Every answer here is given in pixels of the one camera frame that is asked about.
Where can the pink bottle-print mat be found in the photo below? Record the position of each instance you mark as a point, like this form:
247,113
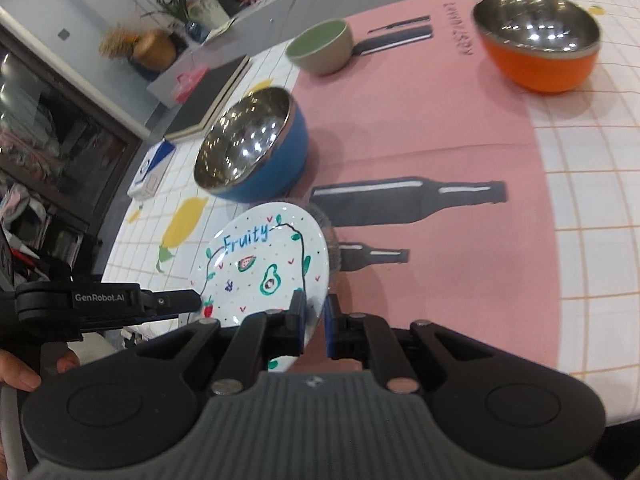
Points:
425,125

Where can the blue and white box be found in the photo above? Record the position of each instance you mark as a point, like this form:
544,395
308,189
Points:
150,170

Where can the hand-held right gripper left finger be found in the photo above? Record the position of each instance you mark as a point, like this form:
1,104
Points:
299,321

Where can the white lemon-print tablecloth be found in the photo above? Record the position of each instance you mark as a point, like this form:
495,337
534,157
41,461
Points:
590,185

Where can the potted green plant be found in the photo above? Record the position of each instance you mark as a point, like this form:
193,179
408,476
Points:
175,2

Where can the orange steel bowl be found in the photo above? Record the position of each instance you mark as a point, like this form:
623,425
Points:
542,67

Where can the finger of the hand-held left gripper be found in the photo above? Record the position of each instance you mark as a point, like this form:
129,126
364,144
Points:
175,301
140,321

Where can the green ceramic bowl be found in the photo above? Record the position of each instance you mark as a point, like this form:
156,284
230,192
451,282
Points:
325,55

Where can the dark glass cabinet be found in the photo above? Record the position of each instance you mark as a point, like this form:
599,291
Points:
50,135

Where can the gold round vase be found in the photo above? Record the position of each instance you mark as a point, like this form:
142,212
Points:
155,50

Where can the person's left hand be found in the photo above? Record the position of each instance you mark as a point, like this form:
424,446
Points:
20,372

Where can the grey wall plate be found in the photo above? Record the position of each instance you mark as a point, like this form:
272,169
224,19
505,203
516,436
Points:
63,34

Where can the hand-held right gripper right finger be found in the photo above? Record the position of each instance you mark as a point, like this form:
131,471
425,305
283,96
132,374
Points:
330,325

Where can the pink packet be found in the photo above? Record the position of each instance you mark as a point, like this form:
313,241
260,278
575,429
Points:
190,82

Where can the white fruit-print plate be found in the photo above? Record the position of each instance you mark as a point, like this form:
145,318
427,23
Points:
250,270

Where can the white mug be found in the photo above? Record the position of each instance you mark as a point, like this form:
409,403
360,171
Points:
202,10

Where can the black framed board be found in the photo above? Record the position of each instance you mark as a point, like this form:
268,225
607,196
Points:
215,92

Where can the blue steel bowl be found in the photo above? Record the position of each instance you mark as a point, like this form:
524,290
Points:
292,165

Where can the dried flower bunch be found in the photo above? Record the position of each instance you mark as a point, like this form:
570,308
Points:
116,41

